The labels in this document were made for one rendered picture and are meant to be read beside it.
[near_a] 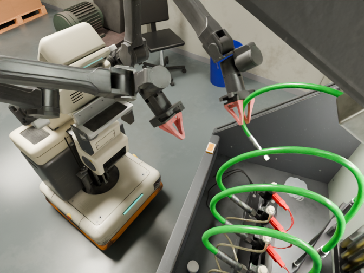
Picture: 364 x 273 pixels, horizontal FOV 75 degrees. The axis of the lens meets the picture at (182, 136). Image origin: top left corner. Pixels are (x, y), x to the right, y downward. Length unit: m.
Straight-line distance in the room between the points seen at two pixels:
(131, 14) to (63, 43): 0.26
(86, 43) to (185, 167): 1.46
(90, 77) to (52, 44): 0.36
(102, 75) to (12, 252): 1.72
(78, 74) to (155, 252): 1.44
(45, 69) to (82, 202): 1.29
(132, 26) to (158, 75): 0.45
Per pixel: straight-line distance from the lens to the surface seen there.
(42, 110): 0.86
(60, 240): 2.04
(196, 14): 0.79
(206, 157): 1.01
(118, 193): 1.74
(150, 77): 0.59
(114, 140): 1.31
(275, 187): 0.49
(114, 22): 3.87
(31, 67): 0.59
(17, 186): 2.46
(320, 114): 0.97
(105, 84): 0.62
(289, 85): 0.65
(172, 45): 2.90
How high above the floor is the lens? 1.73
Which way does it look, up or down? 46 degrees down
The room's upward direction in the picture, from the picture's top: straight up
